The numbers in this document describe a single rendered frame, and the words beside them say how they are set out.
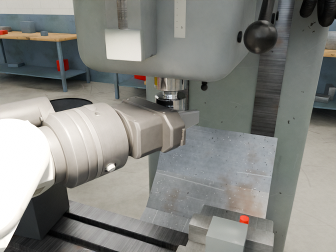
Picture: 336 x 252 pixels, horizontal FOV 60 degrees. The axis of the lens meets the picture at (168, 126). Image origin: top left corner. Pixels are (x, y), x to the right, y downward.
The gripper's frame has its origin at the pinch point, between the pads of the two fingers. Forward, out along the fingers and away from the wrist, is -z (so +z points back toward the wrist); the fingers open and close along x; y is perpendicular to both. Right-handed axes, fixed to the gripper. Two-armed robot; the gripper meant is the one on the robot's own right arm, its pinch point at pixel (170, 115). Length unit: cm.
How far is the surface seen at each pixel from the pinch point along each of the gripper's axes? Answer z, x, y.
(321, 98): -355, 94, 91
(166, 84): 2.1, -1.3, -5.5
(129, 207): -72, 117, 123
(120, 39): 12.0, -5.3, -12.4
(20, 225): 17.3, 29.4, 29.7
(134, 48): 11.4, -6.7, -11.6
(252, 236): -9.5, -11.2, 21.8
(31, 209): 15.3, 26.2, 24.4
